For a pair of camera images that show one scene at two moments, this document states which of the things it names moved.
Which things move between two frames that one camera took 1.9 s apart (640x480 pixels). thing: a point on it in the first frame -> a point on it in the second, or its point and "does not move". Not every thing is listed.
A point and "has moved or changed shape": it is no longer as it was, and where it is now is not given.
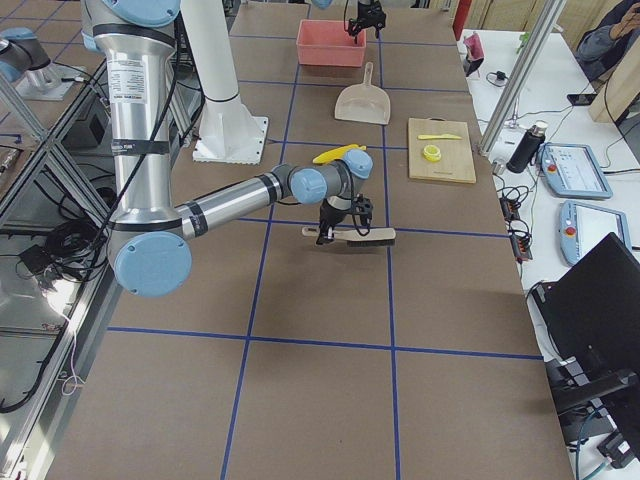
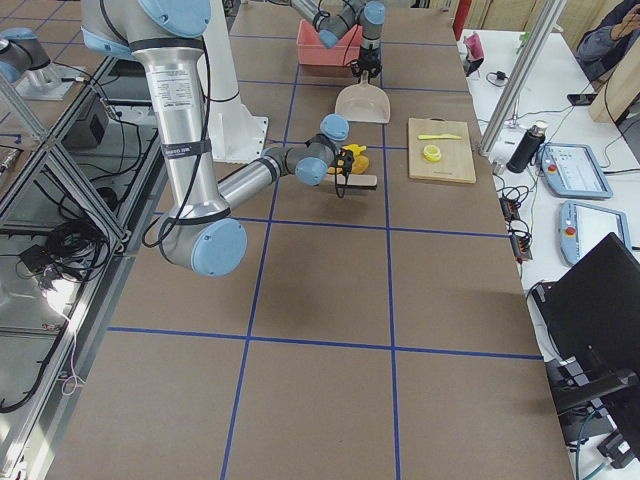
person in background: (600, 49) does not move
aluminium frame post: (547, 19) does not move
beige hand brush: (362, 238) has moved or changed shape
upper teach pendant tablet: (572, 170) does not move
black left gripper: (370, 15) -> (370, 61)
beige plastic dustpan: (363, 102) does not move
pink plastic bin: (328, 43) does not move
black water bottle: (527, 148) does not move
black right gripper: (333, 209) -> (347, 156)
